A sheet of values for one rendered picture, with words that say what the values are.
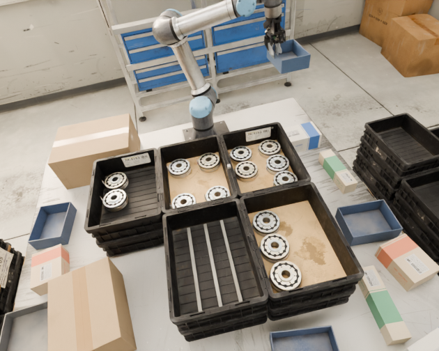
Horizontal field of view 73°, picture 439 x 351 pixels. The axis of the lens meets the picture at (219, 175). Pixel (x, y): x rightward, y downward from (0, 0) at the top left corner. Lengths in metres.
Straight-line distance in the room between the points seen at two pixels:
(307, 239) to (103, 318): 0.75
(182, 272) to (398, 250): 0.80
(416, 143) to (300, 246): 1.28
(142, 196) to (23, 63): 3.00
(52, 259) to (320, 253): 1.06
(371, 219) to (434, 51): 2.70
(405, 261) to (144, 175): 1.13
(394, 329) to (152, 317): 0.81
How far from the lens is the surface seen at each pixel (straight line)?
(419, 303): 1.32
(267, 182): 1.32
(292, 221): 1.21
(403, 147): 2.16
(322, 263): 1.13
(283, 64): 1.56
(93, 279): 1.20
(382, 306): 1.20
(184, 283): 1.11
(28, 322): 1.46
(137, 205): 1.35
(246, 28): 3.12
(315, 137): 1.64
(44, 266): 1.45
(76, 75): 4.09
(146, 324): 1.24
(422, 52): 3.83
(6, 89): 4.35
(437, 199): 2.09
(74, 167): 1.67
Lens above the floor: 1.83
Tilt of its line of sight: 47 degrees down
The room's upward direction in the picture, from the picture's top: 9 degrees counter-clockwise
